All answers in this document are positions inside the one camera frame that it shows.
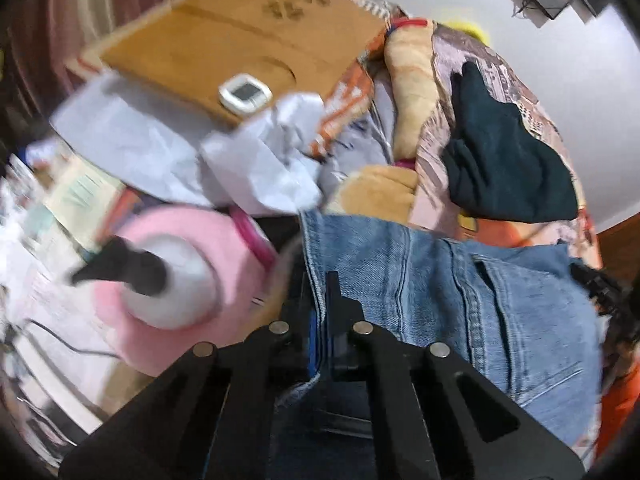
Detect striped curtain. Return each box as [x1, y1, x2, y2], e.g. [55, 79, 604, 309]
[0, 0, 172, 111]

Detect tan plush toy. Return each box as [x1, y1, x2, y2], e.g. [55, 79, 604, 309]
[325, 17, 451, 226]

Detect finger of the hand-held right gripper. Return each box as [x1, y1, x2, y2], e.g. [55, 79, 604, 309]
[569, 259, 627, 320]

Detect black nozzle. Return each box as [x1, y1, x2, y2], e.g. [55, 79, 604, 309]
[70, 236, 169, 297]

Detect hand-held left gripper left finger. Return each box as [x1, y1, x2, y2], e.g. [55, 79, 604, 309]
[59, 269, 322, 480]

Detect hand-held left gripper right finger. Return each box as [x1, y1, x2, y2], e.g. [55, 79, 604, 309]
[321, 270, 587, 480]

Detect pink round cushion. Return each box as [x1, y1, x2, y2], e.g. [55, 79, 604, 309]
[92, 206, 277, 377]

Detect crumpled white paper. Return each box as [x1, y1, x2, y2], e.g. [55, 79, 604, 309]
[49, 72, 326, 217]

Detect dark cloth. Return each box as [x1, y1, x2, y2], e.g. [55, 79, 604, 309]
[441, 61, 579, 224]

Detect stack of books and papers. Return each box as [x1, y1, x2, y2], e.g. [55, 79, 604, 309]
[0, 149, 147, 413]

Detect white digital timer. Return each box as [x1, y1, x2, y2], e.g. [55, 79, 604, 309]
[218, 74, 273, 112]

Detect light grey cloth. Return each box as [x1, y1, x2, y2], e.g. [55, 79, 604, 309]
[319, 79, 397, 193]

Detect printed blanket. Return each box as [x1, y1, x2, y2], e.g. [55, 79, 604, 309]
[310, 0, 640, 461]

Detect black cable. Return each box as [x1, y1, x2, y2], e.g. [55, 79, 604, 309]
[24, 316, 122, 362]

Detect blue jeans pants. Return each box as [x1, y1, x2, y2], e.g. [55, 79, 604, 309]
[270, 209, 606, 480]

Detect yellow foam tube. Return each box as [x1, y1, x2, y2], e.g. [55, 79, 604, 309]
[439, 6, 492, 45]

